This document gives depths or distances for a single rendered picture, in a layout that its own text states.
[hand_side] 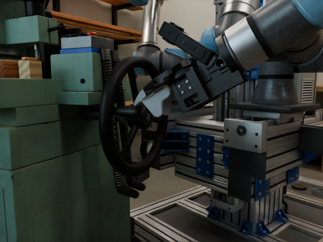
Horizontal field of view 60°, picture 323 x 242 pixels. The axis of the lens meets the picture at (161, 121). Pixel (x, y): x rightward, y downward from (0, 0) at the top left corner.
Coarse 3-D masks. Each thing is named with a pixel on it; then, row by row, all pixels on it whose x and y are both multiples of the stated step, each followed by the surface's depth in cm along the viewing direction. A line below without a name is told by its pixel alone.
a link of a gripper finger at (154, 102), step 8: (160, 88) 50; (168, 88) 50; (144, 96) 51; (152, 96) 51; (160, 96) 51; (168, 96) 50; (136, 104) 54; (144, 104) 53; (152, 104) 52; (160, 104) 51; (152, 112) 52; (160, 112) 51
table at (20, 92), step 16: (0, 80) 54; (16, 80) 57; (32, 80) 61; (48, 80) 64; (128, 80) 94; (0, 96) 54; (16, 96) 57; (32, 96) 61; (48, 96) 65; (64, 96) 66; (80, 96) 64; (96, 96) 65; (128, 96) 77
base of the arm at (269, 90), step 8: (264, 80) 94; (272, 80) 92; (280, 80) 91; (288, 80) 92; (256, 88) 99; (264, 88) 94; (272, 88) 92; (280, 88) 92; (288, 88) 91; (256, 96) 96; (264, 96) 93; (272, 96) 91; (280, 96) 92; (288, 96) 91; (296, 96) 93; (264, 104) 93; (272, 104) 92; (280, 104) 91; (288, 104) 91; (296, 104) 93
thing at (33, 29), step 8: (32, 16) 75; (40, 16) 75; (8, 24) 80; (16, 24) 78; (24, 24) 77; (32, 24) 75; (40, 24) 75; (48, 24) 77; (56, 24) 80; (8, 32) 80; (16, 32) 78; (24, 32) 77; (32, 32) 76; (40, 32) 75; (48, 32) 77; (56, 32) 80; (8, 40) 80; (16, 40) 79; (24, 40) 77; (32, 40) 76; (40, 40) 75; (48, 40) 78; (56, 40) 80
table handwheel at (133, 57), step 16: (128, 64) 60; (144, 64) 66; (112, 80) 56; (112, 96) 56; (80, 112) 74; (96, 112) 71; (112, 112) 56; (144, 112) 65; (112, 128) 56; (144, 128) 66; (160, 128) 78; (112, 144) 56; (128, 144) 63; (160, 144) 76; (112, 160) 58; (144, 160) 71; (128, 176) 64
